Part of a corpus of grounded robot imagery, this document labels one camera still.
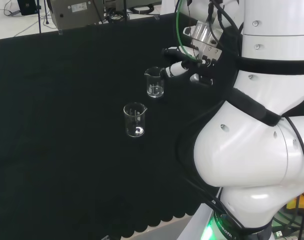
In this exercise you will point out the clear cloth clip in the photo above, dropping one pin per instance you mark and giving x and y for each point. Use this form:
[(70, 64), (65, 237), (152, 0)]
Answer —
[(156, 17), (60, 32)]

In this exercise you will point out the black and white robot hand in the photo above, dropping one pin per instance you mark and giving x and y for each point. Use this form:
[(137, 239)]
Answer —
[(176, 68)]

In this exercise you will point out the black bench cloth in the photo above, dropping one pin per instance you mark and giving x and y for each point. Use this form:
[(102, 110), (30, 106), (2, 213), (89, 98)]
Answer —
[(67, 125)]

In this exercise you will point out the black stand pole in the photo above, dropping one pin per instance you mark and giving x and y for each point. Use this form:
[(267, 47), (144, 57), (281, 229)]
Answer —
[(125, 10)]

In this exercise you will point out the gray metal cabinet with label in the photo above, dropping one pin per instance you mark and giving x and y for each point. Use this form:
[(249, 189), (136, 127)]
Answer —
[(74, 17)]

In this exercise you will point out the silver wrist mount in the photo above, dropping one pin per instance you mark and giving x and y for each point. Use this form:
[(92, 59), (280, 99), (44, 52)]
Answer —
[(204, 33)]

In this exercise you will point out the black tripod pole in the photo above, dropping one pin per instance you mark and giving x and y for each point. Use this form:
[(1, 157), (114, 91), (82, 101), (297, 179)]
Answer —
[(39, 20)]

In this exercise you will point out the clear glass beaker white graduations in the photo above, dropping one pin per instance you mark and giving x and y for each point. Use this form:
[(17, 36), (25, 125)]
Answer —
[(135, 130), (154, 90)]

